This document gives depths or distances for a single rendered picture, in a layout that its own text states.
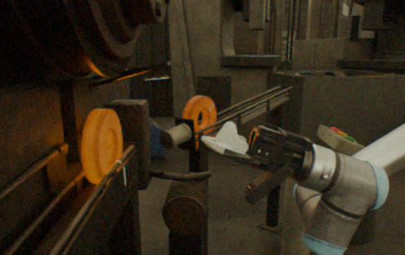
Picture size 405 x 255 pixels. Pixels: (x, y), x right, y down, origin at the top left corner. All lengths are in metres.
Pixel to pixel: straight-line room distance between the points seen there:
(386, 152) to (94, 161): 0.64
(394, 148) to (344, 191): 0.22
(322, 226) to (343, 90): 2.17
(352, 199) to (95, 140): 0.50
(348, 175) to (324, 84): 2.08
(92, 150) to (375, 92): 2.65
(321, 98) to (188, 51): 1.38
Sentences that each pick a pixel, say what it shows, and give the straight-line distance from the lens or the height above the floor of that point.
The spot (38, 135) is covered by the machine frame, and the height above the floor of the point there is 0.80.
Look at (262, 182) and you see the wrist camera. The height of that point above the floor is 0.67.
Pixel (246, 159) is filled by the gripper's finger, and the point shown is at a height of 0.73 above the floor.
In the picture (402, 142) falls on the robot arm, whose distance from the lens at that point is 0.87.
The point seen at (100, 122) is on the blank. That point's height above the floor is 0.80.
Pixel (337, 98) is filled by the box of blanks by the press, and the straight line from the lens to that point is 2.82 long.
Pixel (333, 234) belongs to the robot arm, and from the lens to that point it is 0.74.
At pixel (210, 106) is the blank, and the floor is 0.74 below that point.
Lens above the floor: 0.93
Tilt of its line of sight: 14 degrees down
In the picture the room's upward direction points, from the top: straight up
